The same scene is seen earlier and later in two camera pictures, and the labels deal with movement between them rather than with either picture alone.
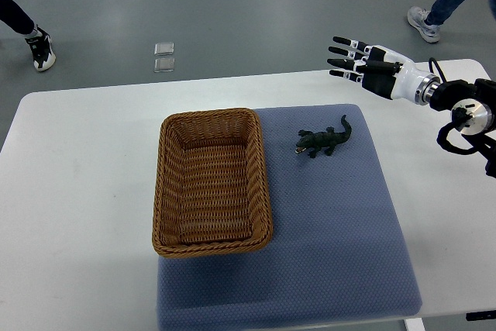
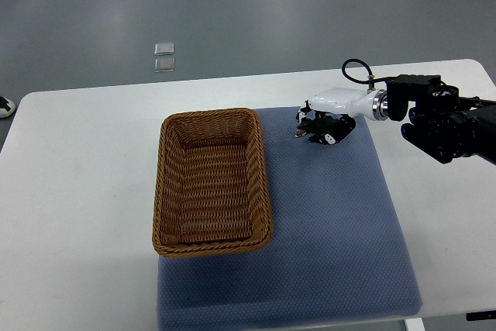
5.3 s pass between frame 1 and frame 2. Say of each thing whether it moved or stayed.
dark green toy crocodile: moved
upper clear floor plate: stayed
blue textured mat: stayed
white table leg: stayed
